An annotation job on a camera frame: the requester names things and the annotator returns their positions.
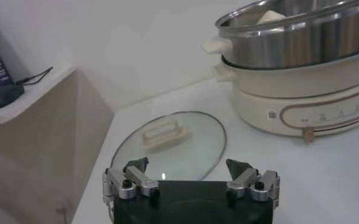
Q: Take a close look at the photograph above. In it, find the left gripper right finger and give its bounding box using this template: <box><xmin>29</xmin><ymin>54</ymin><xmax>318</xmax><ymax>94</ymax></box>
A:
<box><xmin>226</xmin><ymin>158</ymin><xmax>281</xmax><ymax>210</ymax></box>

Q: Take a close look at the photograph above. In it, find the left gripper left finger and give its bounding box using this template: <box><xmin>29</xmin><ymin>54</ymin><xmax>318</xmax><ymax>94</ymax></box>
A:
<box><xmin>102</xmin><ymin>156</ymin><xmax>161</xmax><ymax>220</ymax></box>

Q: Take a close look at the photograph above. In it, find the round glass pot lid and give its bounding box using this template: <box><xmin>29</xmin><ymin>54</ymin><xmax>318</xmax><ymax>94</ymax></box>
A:
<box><xmin>110</xmin><ymin>111</ymin><xmax>228</xmax><ymax>182</ymax></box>

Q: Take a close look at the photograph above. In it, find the white steamed baozi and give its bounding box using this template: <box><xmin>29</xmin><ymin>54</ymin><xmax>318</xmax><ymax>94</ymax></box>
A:
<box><xmin>256</xmin><ymin>10</ymin><xmax>287</xmax><ymax>26</ymax></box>

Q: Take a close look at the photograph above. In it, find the perforated steel steamer basket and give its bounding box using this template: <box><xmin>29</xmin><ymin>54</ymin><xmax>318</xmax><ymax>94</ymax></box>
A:
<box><xmin>202</xmin><ymin>0</ymin><xmax>359</xmax><ymax>70</ymax></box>

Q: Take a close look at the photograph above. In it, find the cream electric cooking pot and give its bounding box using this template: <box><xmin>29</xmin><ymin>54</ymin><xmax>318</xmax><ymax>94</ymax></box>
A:
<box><xmin>214</xmin><ymin>50</ymin><xmax>359</xmax><ymax>144</ymax></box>

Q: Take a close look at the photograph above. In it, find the white side table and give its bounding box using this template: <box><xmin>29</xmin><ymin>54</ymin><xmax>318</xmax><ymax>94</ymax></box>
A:
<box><xmin>0</xmin><ymin>66</ymin><xmax>116</xmax><ymax>224</ymax></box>

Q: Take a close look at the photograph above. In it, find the black computer mouse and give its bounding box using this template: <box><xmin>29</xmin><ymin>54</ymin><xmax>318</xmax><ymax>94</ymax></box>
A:
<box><xmin>0</xmin><ymin>83</ymin><xmax>25</xmax><ymax>112</ymax></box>

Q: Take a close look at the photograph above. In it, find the black laptop cable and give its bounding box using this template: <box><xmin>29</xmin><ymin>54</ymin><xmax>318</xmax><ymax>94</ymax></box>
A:
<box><xmin>16</xmin><ymin>66</ymin><xmax>54</xmax><ymax>86</ymax></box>

